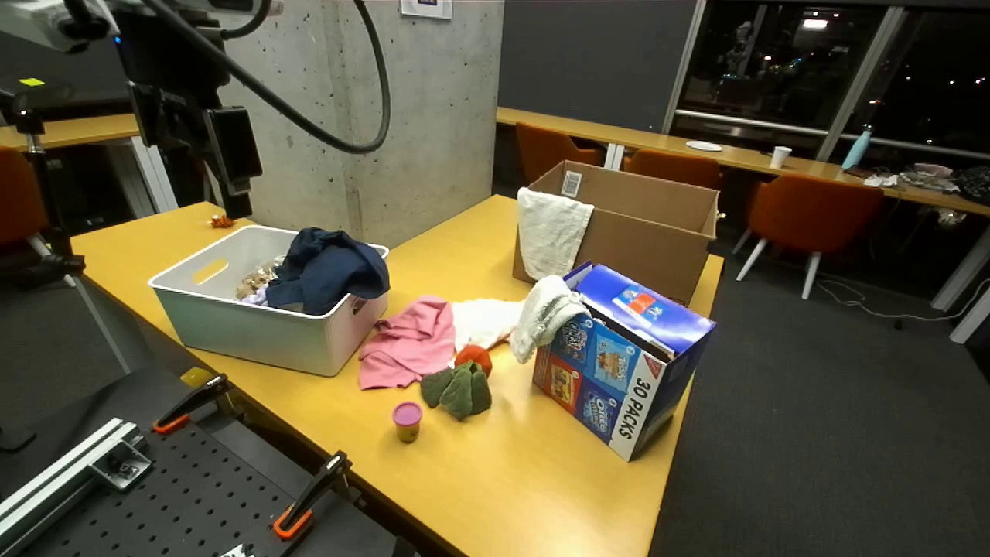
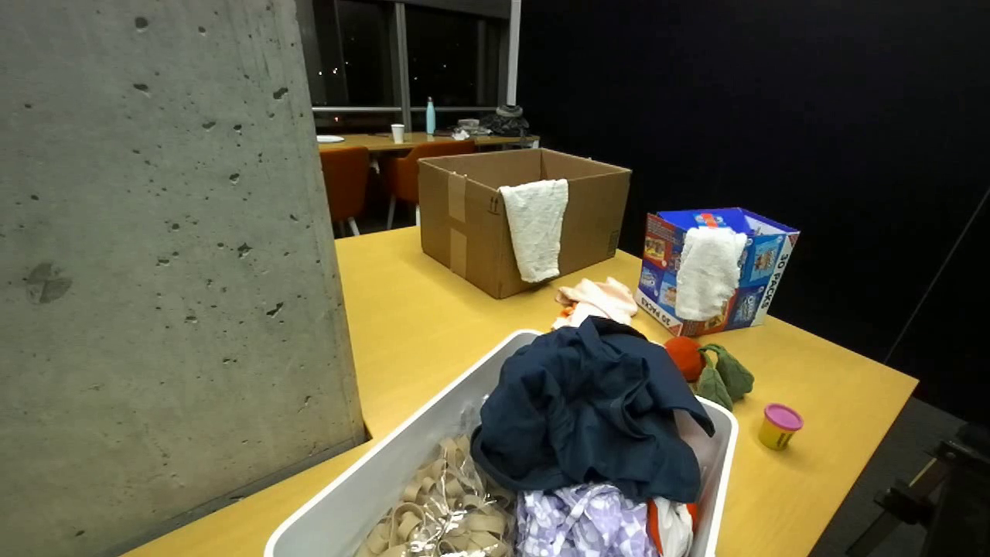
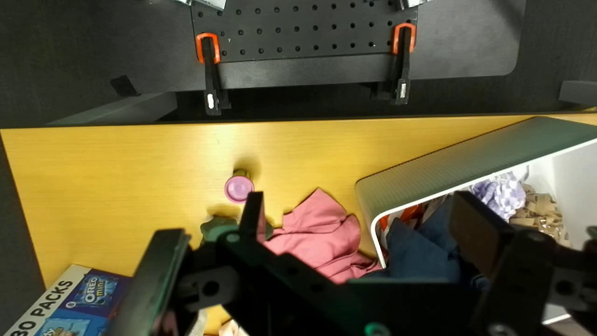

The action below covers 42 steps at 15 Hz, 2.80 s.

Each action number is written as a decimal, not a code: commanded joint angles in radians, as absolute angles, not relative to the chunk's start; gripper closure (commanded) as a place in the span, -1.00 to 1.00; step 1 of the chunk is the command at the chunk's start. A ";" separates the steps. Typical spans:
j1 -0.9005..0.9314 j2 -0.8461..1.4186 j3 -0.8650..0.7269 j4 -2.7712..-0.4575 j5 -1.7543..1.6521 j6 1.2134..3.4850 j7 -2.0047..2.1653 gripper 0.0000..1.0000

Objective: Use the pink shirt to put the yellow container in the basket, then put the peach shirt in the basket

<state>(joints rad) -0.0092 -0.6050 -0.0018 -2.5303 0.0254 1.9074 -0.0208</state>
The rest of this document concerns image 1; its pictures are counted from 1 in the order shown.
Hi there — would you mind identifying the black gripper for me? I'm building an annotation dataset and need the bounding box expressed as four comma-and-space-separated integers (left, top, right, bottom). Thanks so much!
111, 0, 262, 223

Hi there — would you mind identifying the pink shirt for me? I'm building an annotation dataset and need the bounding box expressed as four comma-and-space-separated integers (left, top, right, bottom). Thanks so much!
357, 297, 460, 393

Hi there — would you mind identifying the yellow tub with pink lid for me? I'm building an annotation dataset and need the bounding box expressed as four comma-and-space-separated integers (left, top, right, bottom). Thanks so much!
391, 398, 428, 446

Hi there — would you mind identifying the white plastic basket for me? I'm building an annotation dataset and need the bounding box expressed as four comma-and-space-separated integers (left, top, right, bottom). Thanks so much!
148, 223, 393, 379

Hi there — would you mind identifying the bag of beige pieces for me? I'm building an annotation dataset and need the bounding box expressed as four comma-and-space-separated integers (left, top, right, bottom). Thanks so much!
232, 259, 283, 304

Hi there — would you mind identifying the navy blue cloth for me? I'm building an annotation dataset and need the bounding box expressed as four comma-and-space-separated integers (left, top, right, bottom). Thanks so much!
262, 227, 393, 318

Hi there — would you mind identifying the wooden side desk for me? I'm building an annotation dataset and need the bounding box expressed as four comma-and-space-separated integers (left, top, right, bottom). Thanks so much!
0, 111, 141, 154

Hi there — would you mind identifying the orange chair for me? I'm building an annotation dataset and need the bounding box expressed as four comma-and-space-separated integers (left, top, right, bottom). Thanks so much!
0, 149, 50, 251
622, 149, 724, 196
732, 170, 888, 304
514, 121, 603, 190

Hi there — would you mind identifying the black orange clamp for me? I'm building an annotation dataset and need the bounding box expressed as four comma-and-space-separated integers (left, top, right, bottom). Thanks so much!
269, 448, 357, 544
152, 373, 232, 435

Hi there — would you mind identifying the white towel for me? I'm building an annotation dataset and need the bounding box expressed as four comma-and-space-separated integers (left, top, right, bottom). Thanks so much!
514, 186, 598, 284
506, 272, 591, 366

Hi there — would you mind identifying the black perforated breadboard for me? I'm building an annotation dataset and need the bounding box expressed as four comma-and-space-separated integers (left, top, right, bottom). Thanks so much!
0, 366, 415, 557

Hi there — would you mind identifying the brown cardboard box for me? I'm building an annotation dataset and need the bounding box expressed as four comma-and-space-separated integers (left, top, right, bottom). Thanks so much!
509, 159, 724, 306

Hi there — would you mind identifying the long wooden desk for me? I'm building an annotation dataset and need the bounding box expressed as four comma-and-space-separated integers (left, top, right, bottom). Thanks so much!
493, 105, 990, 350

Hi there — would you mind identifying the blue snack carton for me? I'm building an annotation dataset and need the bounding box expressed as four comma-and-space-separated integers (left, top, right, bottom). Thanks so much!
533, 259, 718, 464

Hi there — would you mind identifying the teal water bottle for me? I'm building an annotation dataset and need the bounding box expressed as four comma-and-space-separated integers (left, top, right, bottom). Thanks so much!
838, 121, 875, 173

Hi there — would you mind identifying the heap of clothes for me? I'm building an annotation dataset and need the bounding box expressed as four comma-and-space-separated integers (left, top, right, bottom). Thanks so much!
864, 162, 990, 208

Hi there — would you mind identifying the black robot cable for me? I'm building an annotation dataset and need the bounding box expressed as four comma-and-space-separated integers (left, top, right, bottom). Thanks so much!
141, 0, 396, 159

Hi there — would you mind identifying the white wall frame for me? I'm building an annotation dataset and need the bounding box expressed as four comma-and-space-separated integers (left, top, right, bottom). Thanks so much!
400, 0, 454, 23

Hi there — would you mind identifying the aluminium rail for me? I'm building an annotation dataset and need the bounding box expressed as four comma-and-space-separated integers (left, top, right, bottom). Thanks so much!
0, 414, 153, 552

